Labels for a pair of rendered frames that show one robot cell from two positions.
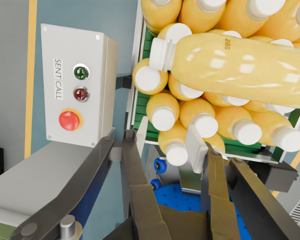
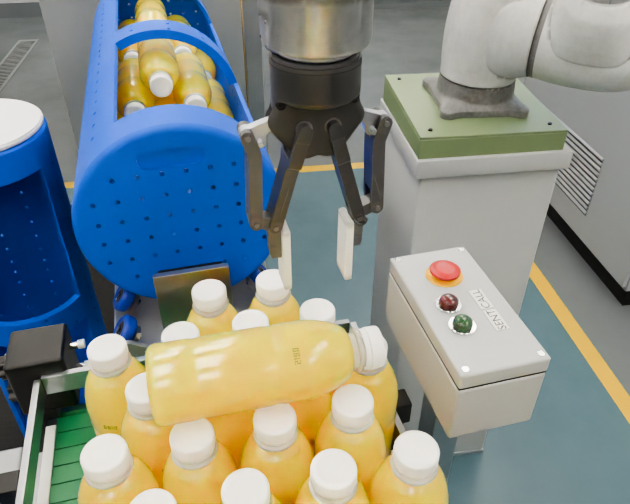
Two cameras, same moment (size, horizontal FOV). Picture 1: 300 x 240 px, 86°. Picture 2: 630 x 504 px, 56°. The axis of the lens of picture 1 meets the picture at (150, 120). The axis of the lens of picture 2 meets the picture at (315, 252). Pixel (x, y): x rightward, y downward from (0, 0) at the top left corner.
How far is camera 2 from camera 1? 45 cm
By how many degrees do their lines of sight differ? 36
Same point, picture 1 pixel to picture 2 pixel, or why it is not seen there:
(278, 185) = (35, 336)
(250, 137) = (177, 331)
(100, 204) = (330, 269)
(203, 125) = (256, 322)
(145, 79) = not seen: hidden behind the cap
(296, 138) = (103, 351)
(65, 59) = (493, 332)
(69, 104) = (457, 290)
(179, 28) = (358, 409)
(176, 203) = (223, 249)
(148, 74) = not seen: hidden behind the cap
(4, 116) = not seen: outside the picture
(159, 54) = (369, 332)
